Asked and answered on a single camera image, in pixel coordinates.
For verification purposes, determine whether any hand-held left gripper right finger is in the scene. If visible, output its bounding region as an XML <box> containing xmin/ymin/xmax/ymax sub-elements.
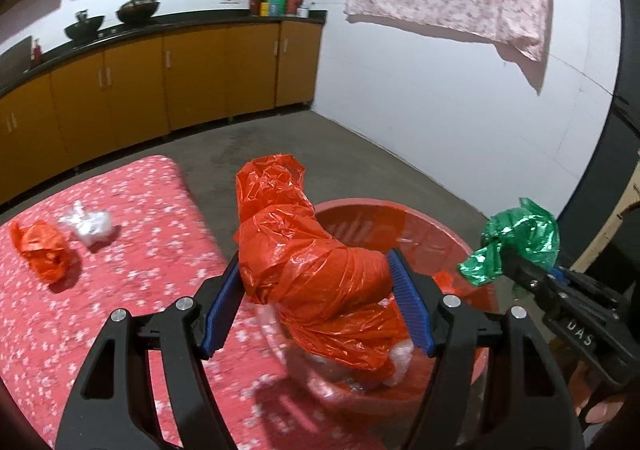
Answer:
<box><xmin>386</xmin><ymin>249</ymin><xmax>585</xmax><ymax>450</ymax></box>

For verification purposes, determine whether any red plastic bag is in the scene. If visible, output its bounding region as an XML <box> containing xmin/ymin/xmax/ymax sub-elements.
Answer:
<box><xmin>235</xmin><ymin>154</ymin><xmax>408</xmax><ymax>373</ymax></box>

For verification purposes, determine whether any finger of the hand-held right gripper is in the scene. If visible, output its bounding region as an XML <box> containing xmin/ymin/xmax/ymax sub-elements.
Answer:
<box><xmin>502</xmin><ymin>252</ymin><xmax>565</xmax><ymax>320</ymax></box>
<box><xmin>550</xmin><ymin>267</ymin><xmax>627</xmax><ymax>305</ymax></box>

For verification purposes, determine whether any light wooden board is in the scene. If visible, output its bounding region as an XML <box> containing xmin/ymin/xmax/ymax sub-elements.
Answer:
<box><xmin>572</xmin><ymin>200</ymin><xmax>640</xmax><ymax>276</ymax></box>

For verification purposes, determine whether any wooden kitchen base cabinet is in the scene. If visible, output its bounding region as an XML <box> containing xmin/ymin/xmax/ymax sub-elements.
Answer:
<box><xmin>0</xmin><ymin>10</ymin><xmax>328</xmax><ymax>206</ymax></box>

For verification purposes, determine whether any person's right hand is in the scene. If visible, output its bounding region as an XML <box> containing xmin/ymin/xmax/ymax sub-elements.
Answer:
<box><xmin>574</xmin><ymin>365</ymin><xmax>631</xmax><ymax>437</ymax></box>

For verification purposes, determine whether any large black wok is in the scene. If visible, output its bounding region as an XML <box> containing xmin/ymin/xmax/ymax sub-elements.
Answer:
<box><xmin>116</xmin><ymin>0</ymin><xmax>162</xmax><ymax>26</ymax></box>

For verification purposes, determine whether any green plastic bag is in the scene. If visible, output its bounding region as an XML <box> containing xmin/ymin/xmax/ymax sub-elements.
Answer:
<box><xmin>457</xmin><ymin>197</ymin><xmax>561</xmax><ymax>287</ymax></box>

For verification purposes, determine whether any dark wooden cutting board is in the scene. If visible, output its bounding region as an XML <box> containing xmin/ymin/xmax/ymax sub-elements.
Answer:
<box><xmin>0</xmin><ymin>37</ymin><xmax>32</xmax><ymax>81</ymax></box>

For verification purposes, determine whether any red floral tablecloth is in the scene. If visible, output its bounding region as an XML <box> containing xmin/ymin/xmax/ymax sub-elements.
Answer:
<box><xmin>0</xmin><ymin>155</ymin><xmax>351</xmax><ymax>450</ymax></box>

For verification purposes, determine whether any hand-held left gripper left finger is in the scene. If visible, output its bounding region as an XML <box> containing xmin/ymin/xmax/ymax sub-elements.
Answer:
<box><xmin>54</xmin><ymin>250</ymin><xmax>246</xmax><ymax>450</ymax></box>

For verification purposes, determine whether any red plastic basin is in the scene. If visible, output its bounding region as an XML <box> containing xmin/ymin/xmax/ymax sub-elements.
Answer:
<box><xmin>280</xmin><ymin>198</ymin><xmax>498</xmax><ymax>418</ymax></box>

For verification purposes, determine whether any small clear plastic bag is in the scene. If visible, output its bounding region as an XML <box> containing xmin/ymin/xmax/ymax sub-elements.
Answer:
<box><xmin>59</xmin><ymin>200</ymin><xmax>113</xmax><ymax>246</ymax></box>

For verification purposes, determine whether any small black wok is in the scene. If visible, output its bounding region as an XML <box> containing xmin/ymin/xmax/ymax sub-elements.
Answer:
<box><xmin>64</xmin><ymin>10</ymin><xmax>106</xmax><ymax>42</ymax></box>

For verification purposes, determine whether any orange plastic bag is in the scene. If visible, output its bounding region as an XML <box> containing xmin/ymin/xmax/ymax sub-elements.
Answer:
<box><xmin>10</xmin><ymin>220</ymin><xmax>76</xmax><ymax>286</ymax></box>

